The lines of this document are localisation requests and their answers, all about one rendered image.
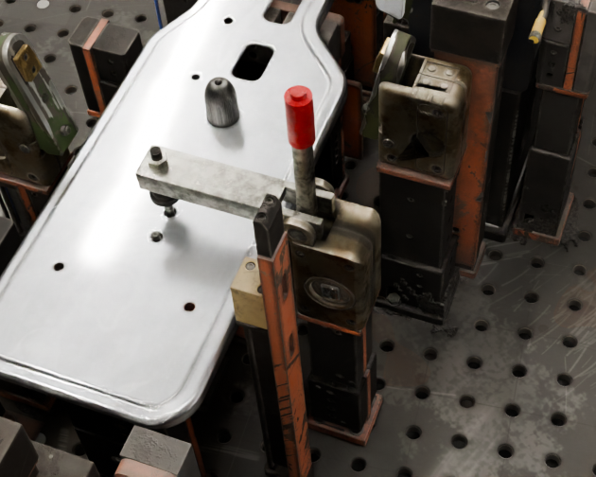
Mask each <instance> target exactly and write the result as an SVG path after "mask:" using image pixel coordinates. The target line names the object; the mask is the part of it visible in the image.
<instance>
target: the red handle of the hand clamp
mask: <svg viewBox="0 0 596 477"><path fill-rule="evenodd" d="M284 102H285V113H286V122H287V133H288V141H289V144H290V145H291V149H292V160H293V170H294V181H295V191H296V208H297V211H298V212H301V213H305V214H309V215H311V216H315V217H316V216H317V214H318V201H317V196H316V183H315V169H314V155H313V144H314V142H315V139H316V136H315V122H314V108H313V95H312V92H311V90H310V89H309V88H307V87H306V86H304V85H295V86H291V87H290V88H289V89H288V90H287V91H286V92H285V94H284Z"/></svg>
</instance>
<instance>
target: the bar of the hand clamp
mask: <svg viewBox="0 0 596 477"><path fill-rule="evenodd" d="M135 176H136V180H137V181H138V184H139V187H140V188H141V189H145V190H147V191H148V192H149V196H150V199H151V201H152V202H153V203H154V204H156V205H158V206H162V207H167V206H171V205H173V204H175V203H176V202H178V201H179V200H182V201H185V202H189V203H194V204H198V205H201V206H205V207H208V208H212V209H215V210H218V211H221V212H225V213H228V214H232V215H236V216H239V217H242V218H245V219H249V220H252V221H253V220H254V217H255V215H256V213H257V211H258V209H259V207H260V205H261V204H262V202H263V200H264V198H265V196H266V194H267V193H269V194H272V195H275V196H276V197H277V199H278V200H279V201H280V203H282V202H283V201H284V202H288V203H294V204H296V191H295V183H294V182H290V181H286V180H283V179H279V178H275V177H272V176H269V175H265V174H262V173H258V172H254V171H250V170H248V169H244V168H238V167H234V166H230V165H227V164H223V163H220V162H216V161H213V160H209V159H205V158H202V157H199V156H195V155H192V154H188V153H184V152H181V151H177V150H171V149H168V148H164V147H160V146H157V145H151V146H150V148H149V150H148V152H147V154H146V156H145V157H144V159H143V161H142V162H141V164H140V166H139V168H138V169H137V171H136V172H135ZM316 196H317V201H318V211H322V212H325V213H328V214H333V213H334V211H335V194H334V193H331V192H328V191H324V190H321V189H318V188H316ZM282 211H283V220H284V219H285V218H288V217H293V218H297V219H301V220H304V221H307V222H308V223H310V224H311V225H312V226H313V227H314V229H315V231H316V239H322V237H323V235H324V220H323V219H322V218H319V217H315V216H311V215H309V214H305V213H301V212H298V211H294V210H291V209H287V208H284V207H282Z"/></svg>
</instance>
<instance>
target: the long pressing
mask: <svg viewBox="0 0 596 477"><path fill-rule="evenodd" d="M272 1H273V0H198V1H197V2H196V3H195V4H194V5H193V6H192V7H191V8H190V9H188V10H187V11H186V12H184V13H183V14H182V15H180V16H179V17H177V18H176V19H175V20H173V21H172V22H170V23H169V24H168V25H166V26H164V27H163V28H162V29H160V30H159V31H158V32H156V33H155V34H154V35H153V36H152V37H151V38H150V39H149V40H148V41H147V43H146V44H145V46H144V47H143V49H142V50H141V52H140V54H139V55H138V57H137V58H136V60H135V62H134V63H133V65H132V66H131V69H130V70H129V72H128V73H127V75H126V77H125V78H124V79H123V80H122V82H121V84H120V85H119V87H118V88H117V90H116V92H115V93H114V95H113V97H112V99H111V100H110V102H109V103H108V105H107V107H106V108H105V110H104V111H103V113H102V115H101V116H100V118H99V119H98V121H97V123H96V125H95V126H94V128H93V129H92V130H91V132H90V133H89V135H88V137H87V138H86V140H85V141H84V143H83V145H82V146H81V148H80V149H79V151H78V153H77V155H76V156H75V158H74V159H73V161H72V163H71V164H70V166H69V167H68V169H67V170H66V171H65V173H64V174H63V176H62V178H61V180H60V181H59V183H58V185H57V186H56V188H55V189H54V191H53V193H52V194H51V196H50V197H49V199H48V201H47V202H46V204H45V205H44V208H43V209H42V211H41V212H40V214H39V216H38V217H37V219H36V220H35V221H34V223H33V224H32V226H31V227H30V229H29V231H28V232H27V234H26V236H25V238H24V239H23V241H22V242H21V244H20V246H19V247H18V249H17V250H16V252H15V254H14V255H13V257H12V258H11V260H10V262H9V264H8V265H7V267H6V269H5V270H4V271H3V272H2V274H1V276H0V380H4V381H7V382H10V383H13V384H16V385H19V386H22V387H25V388H27V389H29V390H32V391H35V392H38V393H41V394H44V395H47V396H50V397H53V398H57V399H60V400H63V401H66V402H69V403H72V404H75V405H78V406H80V407H83V408H86V409H89V410H92V411H94V412H97V413H100V414H103V415H107V416H110V417H113V418H116V419H119V420H122V421H125V422H128V423H131V424H133V425H137V426H140V427H143V428H147V429H155V430H160V429H166V428H170V427H173V426H176V425H179V424H180V423H182V422H184V421H186V420H187V419H188V418H190V417H191V416H193V415H194V414H195V413H196V412H197V410H198V409H199V408H200V406H201V405H202V403H203V401H204V399H205V397H206V394H207V392H208V390H209V388H210V386H211V384H212V382H213V380H214V378H215V376H216V374H217V372H218V370H219V367H220V365H221V363H222V361H223V359H224V357H225V355H226V352H227V350H228V348H229V346H230V344H231V342H232V341H233V339H234V337H235V335H236V333H237V329H238V327H239V326H238V325H237V322H236V315H235V310H234V304H233V299H232V294H231V289H230V287H231V285H232V283H233V281H234V279H235V277H236V275H237V272H238V270H239V268H240V266H241V264H242V262H243V260H244V258H245V256H247V257H250V258H254V259H257V256H258V254H257V251H256V245H255V238H254V226H253V221H252V220H249V219H245V218H242V217H239V216H236V215H232V214H228V213H225V212H221V211H218V210H215V209H212V208H208V207H205V206H201V205H198V204H194V203H189V202H185V201H182V200H179V201H178V202H176V203H175V204H173V208H175V209H176V214H175V215H174V216H173V217H166V216H165V215H164V212H165V208H164V207H162V206H158V205H156V204H154V203H153V202H152V201H151V199H150V196H149V192H148V191H147V190H145V189H141V188H140V187H139V184H138V181H137V180H136V176H135V172H136V171H137V169H138V168H139V166H140V164H141V162H142V161H143V159H144V157H145V156H146V154H147V152H148V150H149V148H150V146H151V145H157V146H160V147H164V148H168V149H171V150H177V151H181V152H184V153H188V154H192V155H195V156H199V157H202V158H205V159H209V160H213V161H216V162H220V163H223V164H227V165H230V166H234V167H238V168H244V169H248V170H250V171H254V172H258V173H262V174H265V175H269V176H272V177H275V178H279V179H283V180H286V181H290V182H294V183H295V181H294V170H293V160H292V149H291V145H290V144H289V141H288V133H287V122H286V113H285V102H284V94H285V92H286V91H287V90H288V89H289V88H290V87H291V86H295V85H304V86H306V87H307V88H309V89H310V90H311V92H312V95H313V108H314V122H315V136H316V139H315V142H314V144H313V155H314V168H315V167H316V165H317V162H318V160H319V158H320V156H321V154H322V152H323V150H324V147H325V145H326V143H327V140H328V138H329V136H330V134H331V133H332V131H333V129H334V127H335V125H336V123H337V121H338V118H339V116H340V114H341V112H342V109H343V107H344V105H345V102H346V100H347V96H348V87H347V78H346V75H345V74H344V72H343V71H342V69H341V67H340V66H339V64H338V63H337V61H336V60H335V58H334V57H333V55H332V54H331V52H330V51H329V49H328V48H327V46H326V45H325V43H324V41H323V39H322V38H321V36H320V28H321V26H322V24H323V22H324V19H325V17H326V15H327V13H328V12H329V11H330V9H331V7H332V5H333V3H334V1H335V0H302V2H301V4H300V6H299V8H298V9H297V10H296V12H295V14H294V16H293V18H292V20H291V21H290V22H289V23H287V24H283V25H282V24H277V23H274V22H270V21H267V20H266V19H265V15H266V13H267V11H268V9H269V7H270V6H271V4H272ZM227 18H231V19H233V22H232V23H231V24H225V23H224V20H225V19H227ZM251 45H259V46H263V47H267V48H269V49H271V50H272V51H273V55H272V57H271V59H270V61H269V63H268V65H267V67H266V69H265V70H264V72H263V74H262V76H261V78H260V79H257V80H246V79H240V78H237V77H235V76H234V71H235V69H236V67H237V65H238V63H239V61H240V59H241V57H242V56H243V54H244V52H245V50H246V49H247V47H249V46H251ZM193 75H199V76H200V78H199V79H197V80H193V79H192V78H191V77H192V76H193ZM214 77H224V78H227V79H228V80H229V81H231V82H232V84H233V85H234V87H235V89H236V92H237V103H238V109H239V112H240V116H239V119H238V121H237V122H236V123H235V124H233V125H232V126H229V127H225V128H220V127H216V126H213V125H212V124H210V123H209V121H208V120H207V112H206V107H205V102H204V90H205V87H206V84H207V83H208V81H209V80H210V79H212V78H214ZM153 231H158V232H159V233H161V234H162V235H163V238H162V239H161V240H160V241H158V242H153V241H151V240H150V236H151V234H152V232H153ZM58 263H62V264H63V265H64V268H63V270H61V271H59V272H57V271H55V270H54V266H55V265H56V264H58ZM187 303H193V304H194V305H195V308H194V310H192V311H186V310H185V309H184V306H185V305H186V304H187Z"/></svg>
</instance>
